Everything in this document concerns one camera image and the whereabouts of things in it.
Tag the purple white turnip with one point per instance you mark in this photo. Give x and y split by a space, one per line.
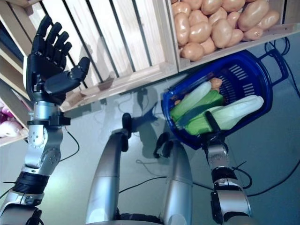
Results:
4 111
10 128

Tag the wooden slatted cabbage crate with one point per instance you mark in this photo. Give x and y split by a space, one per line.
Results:
117 35

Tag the black left robot foot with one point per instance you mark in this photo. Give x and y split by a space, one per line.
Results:
126 122

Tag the silver right robot leg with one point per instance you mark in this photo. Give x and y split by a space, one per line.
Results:
180 187

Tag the black robot foot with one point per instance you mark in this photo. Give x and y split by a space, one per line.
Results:
161 145
126 122

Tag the black right robot foot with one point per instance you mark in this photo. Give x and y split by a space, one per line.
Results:
161 145

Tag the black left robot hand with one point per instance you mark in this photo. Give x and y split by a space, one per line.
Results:
44 68

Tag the large tan potato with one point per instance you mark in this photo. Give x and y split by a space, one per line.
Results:
253 15

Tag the robot waist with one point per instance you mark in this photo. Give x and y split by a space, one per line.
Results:
131 219

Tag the silver left robot leg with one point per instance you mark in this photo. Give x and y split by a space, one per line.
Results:
105 175

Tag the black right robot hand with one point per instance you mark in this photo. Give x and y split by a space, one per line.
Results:
212 126

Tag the silver robot leg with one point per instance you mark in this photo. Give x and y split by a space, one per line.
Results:
180 187
105 175

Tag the wooden potato crate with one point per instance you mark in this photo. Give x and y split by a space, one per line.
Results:
276 28

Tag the blue plastic shopping basket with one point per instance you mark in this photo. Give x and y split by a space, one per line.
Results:
187 140

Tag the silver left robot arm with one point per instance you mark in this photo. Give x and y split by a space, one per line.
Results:
39 152

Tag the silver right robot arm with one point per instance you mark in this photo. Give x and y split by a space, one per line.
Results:
220 154

